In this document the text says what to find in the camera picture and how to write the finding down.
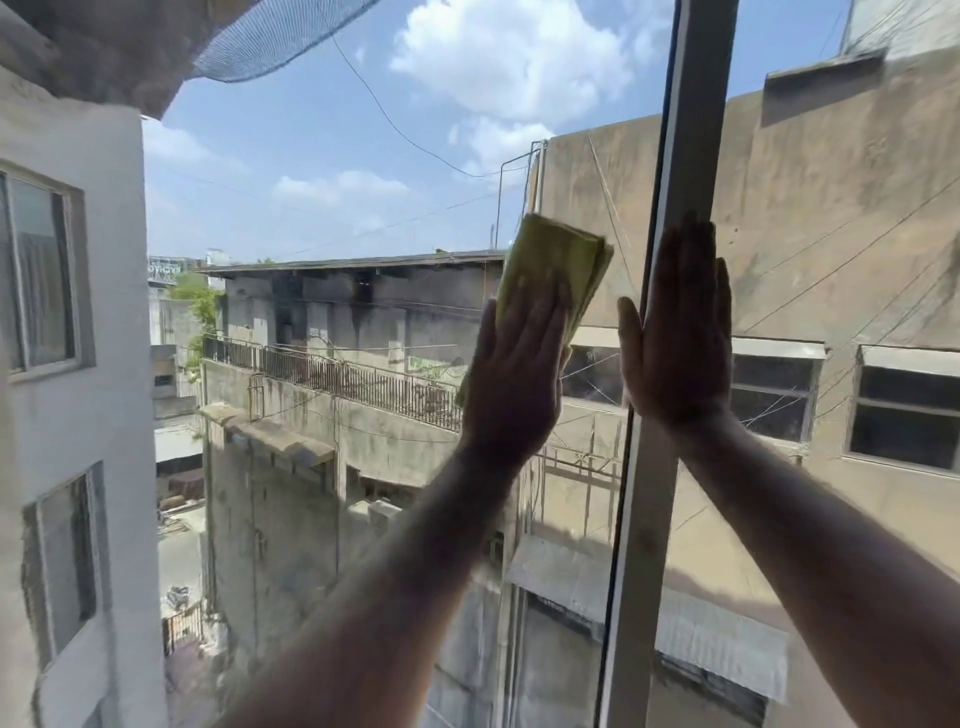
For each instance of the person's left hand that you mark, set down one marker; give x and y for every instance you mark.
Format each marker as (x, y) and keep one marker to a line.
(514, 382)

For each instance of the person's right hand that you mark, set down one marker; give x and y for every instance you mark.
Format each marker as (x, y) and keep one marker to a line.
(682, 352)

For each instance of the person's right little finger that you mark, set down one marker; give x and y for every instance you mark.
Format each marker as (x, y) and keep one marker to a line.
(724, 296)

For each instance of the person's right thumb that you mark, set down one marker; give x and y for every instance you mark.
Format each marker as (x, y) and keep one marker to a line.
(630, 337)

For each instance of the person's left fingers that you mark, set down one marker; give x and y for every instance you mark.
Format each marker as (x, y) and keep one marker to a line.
(525, 315)

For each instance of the yellow-green cleaning cloth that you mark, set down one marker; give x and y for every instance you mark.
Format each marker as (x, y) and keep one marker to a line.
(559, 251)

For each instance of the person's right forearm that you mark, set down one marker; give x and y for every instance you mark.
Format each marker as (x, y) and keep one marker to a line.
(817, 570)

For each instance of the person's left forearm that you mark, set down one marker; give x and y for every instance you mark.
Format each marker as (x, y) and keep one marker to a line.
(390, 600)

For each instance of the wide dark window with ledge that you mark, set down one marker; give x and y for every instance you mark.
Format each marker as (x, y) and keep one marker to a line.
(772, 390)

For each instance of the bent metal rooftop pole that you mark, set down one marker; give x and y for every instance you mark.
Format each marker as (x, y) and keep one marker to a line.
(498, 202)

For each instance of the tan concrete building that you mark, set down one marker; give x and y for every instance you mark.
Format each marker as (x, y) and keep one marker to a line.
(825, 225)

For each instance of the dark metal balcony railing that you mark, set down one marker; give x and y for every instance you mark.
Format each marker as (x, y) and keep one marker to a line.
(337, 379)

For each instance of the square dark window with ledge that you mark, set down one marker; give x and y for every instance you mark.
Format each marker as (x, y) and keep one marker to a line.
(904, 420)

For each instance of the grey corrugated awning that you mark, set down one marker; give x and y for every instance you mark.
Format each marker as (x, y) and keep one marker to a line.
(720, 637)

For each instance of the green tree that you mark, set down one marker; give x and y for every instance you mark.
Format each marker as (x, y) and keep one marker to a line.
(196, 300)

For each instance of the distant rooftop billboard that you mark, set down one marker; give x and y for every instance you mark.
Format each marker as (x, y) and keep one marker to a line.
(169, 268)

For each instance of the blue mesh netting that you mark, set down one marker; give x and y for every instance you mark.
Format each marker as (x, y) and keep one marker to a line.
(277, 37)

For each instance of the white plastered building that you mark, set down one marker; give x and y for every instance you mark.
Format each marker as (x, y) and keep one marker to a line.
(105, 420)

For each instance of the grey framed building window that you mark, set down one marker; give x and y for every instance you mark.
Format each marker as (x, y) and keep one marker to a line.
(41, 277)

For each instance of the narrow recessed building window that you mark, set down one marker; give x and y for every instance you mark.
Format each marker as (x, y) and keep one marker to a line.
(67, 555)

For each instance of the white window frame bar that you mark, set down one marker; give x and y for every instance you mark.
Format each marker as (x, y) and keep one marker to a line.
(637, 570)

